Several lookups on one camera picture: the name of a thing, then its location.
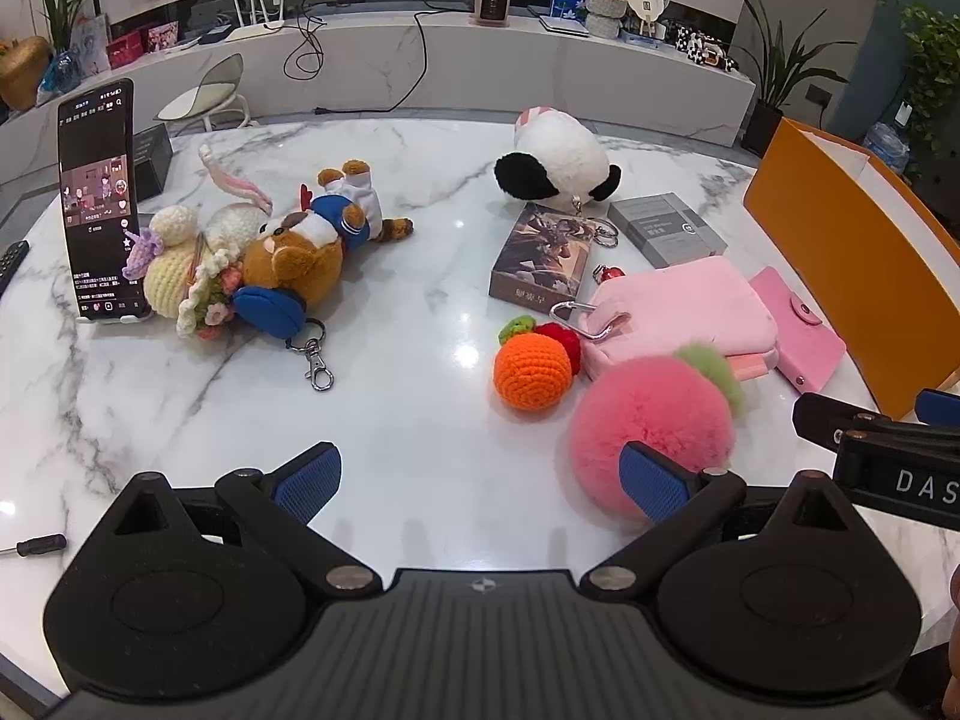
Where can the red gift box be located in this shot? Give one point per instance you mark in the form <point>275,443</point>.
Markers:
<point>126,51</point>

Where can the small photo frame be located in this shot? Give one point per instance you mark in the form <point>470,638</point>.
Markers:
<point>163,36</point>

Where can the long leaf houseplant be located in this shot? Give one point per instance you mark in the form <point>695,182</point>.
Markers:
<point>67,0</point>

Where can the white swivel stool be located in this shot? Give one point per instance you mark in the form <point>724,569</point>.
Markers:
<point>214,86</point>

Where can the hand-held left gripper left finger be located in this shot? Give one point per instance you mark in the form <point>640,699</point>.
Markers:
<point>307,484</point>

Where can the wall socket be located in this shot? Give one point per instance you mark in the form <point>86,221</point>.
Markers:
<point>819,95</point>

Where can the black smartphone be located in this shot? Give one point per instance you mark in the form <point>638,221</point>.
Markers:
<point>97,195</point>

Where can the blue water jug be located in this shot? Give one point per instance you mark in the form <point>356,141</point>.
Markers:
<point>886,146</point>

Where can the potted plant in black pot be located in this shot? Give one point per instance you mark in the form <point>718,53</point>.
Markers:
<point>776,67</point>

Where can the grey box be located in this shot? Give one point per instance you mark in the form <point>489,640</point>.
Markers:
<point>667,229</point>

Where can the black remote control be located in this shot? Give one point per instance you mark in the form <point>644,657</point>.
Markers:
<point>11,264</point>

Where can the pink card holder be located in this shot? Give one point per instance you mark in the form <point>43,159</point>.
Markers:
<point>806,345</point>

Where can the pink fluffy peach charm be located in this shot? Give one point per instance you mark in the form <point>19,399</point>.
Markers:
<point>652,412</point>

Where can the orange container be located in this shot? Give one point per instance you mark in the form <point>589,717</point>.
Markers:
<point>847,255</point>

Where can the illustrated card box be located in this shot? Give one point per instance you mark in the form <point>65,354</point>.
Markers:
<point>540,255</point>

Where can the small red charm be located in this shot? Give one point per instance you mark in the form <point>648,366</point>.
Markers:
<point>609,274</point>

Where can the gold vase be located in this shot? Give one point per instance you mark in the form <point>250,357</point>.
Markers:
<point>22,71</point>

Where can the orange crochet fruit charm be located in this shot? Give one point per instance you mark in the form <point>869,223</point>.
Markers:
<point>531,375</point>

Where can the white crochet bunny doll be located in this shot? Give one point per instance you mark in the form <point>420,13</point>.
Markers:
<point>229,229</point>

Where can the grey laptop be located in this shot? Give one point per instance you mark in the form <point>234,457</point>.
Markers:
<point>562,26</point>

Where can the black box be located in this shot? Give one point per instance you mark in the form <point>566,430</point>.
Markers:
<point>154,161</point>

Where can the black white checkered ornament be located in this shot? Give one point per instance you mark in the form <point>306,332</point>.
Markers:
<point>701,45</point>

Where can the pink plush pouch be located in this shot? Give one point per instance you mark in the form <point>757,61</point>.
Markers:
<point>682,307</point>

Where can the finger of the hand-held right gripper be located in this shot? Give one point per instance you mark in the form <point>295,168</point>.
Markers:
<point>825,420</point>
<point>941,406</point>

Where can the leafy green plant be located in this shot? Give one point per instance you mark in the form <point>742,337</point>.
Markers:
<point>934,75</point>

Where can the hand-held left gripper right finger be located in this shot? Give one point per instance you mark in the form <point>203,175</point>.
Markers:
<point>652,484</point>

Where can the white phone stand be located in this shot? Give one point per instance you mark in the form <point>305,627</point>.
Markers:
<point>112,321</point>

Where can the white marble tv bench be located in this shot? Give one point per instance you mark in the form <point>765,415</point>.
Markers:
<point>525,67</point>

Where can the person's right hand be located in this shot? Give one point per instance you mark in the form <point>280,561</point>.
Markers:
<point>955,652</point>

